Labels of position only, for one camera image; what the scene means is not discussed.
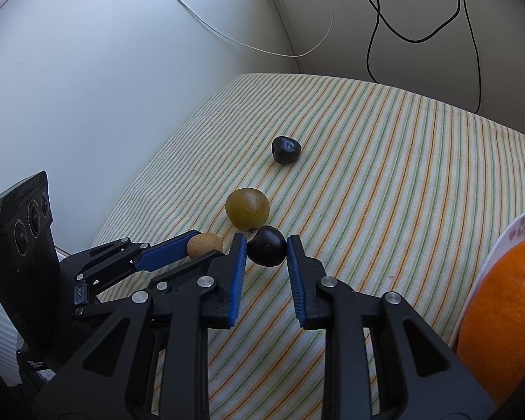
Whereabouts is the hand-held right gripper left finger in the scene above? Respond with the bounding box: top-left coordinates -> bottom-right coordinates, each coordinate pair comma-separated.
33,233 -> 248,420

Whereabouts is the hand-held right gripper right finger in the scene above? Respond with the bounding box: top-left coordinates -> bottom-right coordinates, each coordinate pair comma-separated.
286,234 -> 496,420

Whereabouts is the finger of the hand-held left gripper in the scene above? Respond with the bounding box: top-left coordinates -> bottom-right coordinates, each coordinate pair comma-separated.
74,249 -> 226,318
72,230 -> 202,287

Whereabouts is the tan longan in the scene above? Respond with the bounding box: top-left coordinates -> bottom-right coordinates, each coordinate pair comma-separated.
186,233 -> 225,259

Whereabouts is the dark purple plum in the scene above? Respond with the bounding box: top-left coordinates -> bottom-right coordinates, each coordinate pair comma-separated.
247,225 -> 287,267
272,136 -> 302,165

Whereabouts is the white floral plate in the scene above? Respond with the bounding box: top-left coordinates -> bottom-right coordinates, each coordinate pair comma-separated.
447,209 -> 525,351

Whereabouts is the olive green round fruit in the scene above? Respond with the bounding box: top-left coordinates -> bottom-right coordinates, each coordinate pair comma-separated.
226,188 -> 271,231

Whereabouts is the striped cloth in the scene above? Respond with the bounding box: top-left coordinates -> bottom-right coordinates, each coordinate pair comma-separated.
92,73 -> 525,420

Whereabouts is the large orange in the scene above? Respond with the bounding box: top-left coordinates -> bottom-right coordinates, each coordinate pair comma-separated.
456,237 -> 525,407

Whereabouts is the white cable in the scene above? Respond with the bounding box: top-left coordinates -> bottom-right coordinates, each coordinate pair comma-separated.
144,0 -> 334,57

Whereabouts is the black cable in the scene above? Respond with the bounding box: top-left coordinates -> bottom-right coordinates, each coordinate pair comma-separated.
362,0 -> 482,115

